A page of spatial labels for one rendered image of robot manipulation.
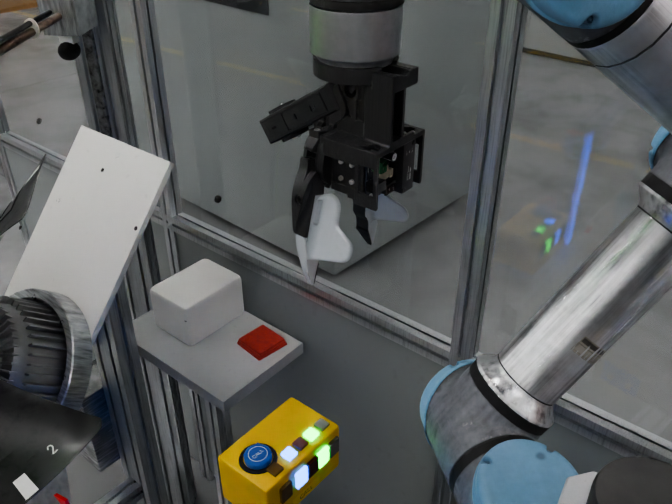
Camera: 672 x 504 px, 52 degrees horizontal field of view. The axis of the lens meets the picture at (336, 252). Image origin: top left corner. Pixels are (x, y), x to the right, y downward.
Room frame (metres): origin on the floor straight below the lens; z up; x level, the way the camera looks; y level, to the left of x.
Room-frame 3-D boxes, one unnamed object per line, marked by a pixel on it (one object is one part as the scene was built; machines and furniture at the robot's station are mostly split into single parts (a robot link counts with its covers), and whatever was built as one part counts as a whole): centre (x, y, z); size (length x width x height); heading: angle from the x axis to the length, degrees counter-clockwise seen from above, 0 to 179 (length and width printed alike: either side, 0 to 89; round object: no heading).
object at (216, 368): (1.20, 0.29, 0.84); 0.36 x 0.24 x 0.03; 51
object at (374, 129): (0.56, -0.02, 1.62); 0.09 x 0.08 x 0.12; 51
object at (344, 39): (0.57, -0.02, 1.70); 0.08 x 0.08 x 0.05
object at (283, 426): (0.70, 0.08, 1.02); 0.16 x 0.10 x 0.11; 141
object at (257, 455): (0.67, 0.11, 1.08); 0.04 x 0.04 x 0.02
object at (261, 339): (1.17, 0.16, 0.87); 0.08 x 0.08 x 0.02; 44
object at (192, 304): (1.27, 0.33, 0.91); 0.17 x 0.16 x 0.11; 141
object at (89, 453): (1.11, 0.51, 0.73); 0.15 x 0.09 x 0.22; 141
